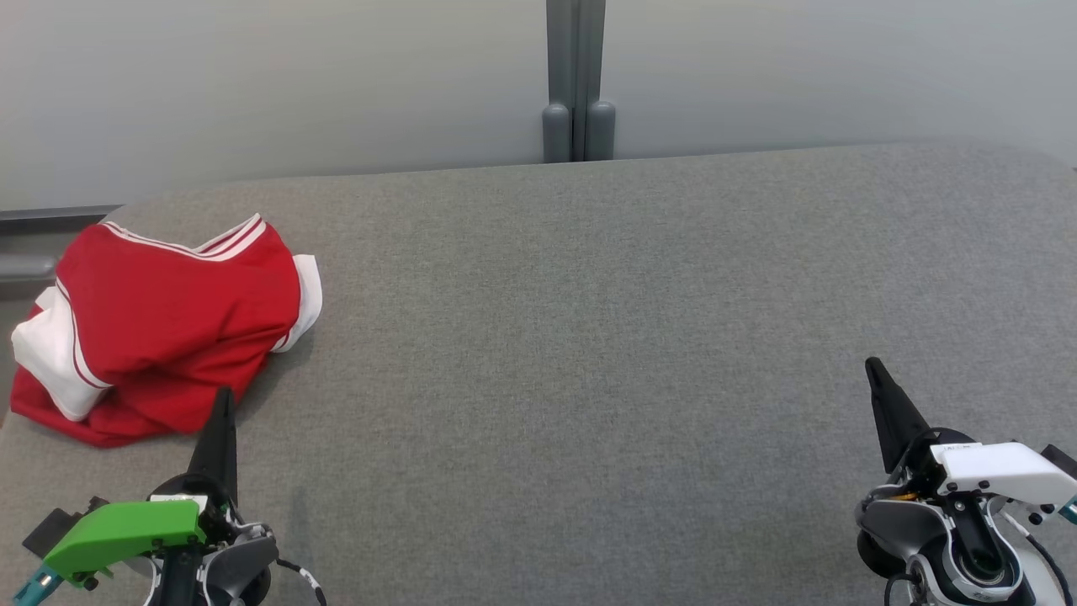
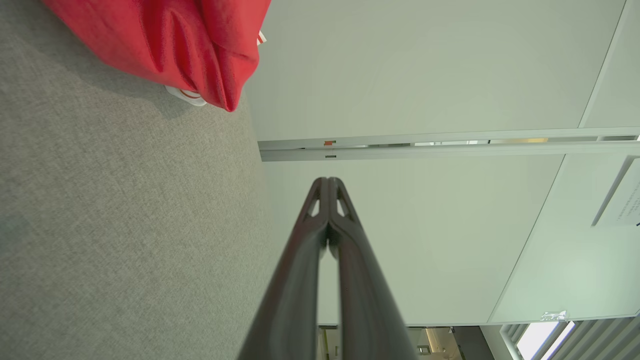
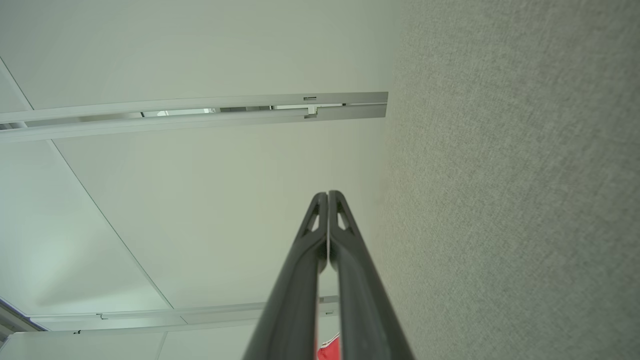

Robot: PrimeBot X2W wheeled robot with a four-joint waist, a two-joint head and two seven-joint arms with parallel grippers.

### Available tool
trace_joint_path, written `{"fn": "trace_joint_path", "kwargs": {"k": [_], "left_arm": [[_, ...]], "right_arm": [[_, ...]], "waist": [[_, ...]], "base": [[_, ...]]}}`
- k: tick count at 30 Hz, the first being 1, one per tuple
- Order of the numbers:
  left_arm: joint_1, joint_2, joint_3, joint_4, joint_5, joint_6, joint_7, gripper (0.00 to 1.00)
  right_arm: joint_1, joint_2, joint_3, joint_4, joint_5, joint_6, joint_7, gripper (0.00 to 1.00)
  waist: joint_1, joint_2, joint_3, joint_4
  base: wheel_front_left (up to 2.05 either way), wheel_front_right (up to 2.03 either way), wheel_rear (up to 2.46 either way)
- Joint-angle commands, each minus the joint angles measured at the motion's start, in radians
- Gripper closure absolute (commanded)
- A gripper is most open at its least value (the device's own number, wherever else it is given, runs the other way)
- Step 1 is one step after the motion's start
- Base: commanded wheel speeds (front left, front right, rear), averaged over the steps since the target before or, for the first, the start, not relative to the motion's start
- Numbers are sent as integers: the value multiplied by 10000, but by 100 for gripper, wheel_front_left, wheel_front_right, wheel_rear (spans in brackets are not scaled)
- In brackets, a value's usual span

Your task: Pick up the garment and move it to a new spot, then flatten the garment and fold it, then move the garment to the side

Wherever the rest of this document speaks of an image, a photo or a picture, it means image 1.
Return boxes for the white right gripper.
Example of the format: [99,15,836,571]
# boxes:
[865,357,1077,516]

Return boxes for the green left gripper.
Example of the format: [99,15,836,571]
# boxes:
[23,386,241,606]

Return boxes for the red white basketball jersey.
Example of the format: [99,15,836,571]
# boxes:
[10,213,324,449]

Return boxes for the black white left arm cable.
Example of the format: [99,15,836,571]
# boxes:
[276,557,329,606]

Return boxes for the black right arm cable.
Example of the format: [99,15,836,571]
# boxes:
[1005,509,1074,606]

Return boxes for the grey metal partition post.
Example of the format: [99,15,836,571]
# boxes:
[542,0,617,163]
[0,205,120,284]

